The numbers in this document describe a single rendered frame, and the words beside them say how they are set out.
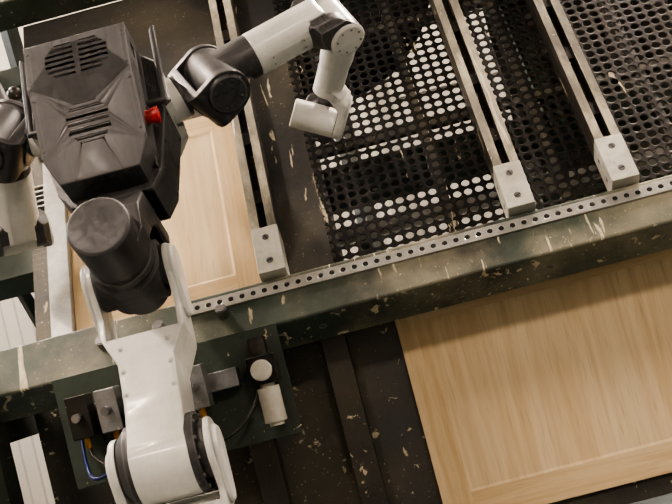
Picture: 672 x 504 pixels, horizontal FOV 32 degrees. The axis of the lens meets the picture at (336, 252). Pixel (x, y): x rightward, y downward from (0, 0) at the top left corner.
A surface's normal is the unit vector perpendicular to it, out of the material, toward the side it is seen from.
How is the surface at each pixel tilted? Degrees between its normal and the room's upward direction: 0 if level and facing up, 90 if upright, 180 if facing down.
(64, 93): 82
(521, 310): 90
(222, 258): 57
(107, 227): 67
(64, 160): 82
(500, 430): 90
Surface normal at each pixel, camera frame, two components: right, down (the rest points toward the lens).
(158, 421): -0.19, -0.66
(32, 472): -0.04, -0.06
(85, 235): -0.14, -0.43
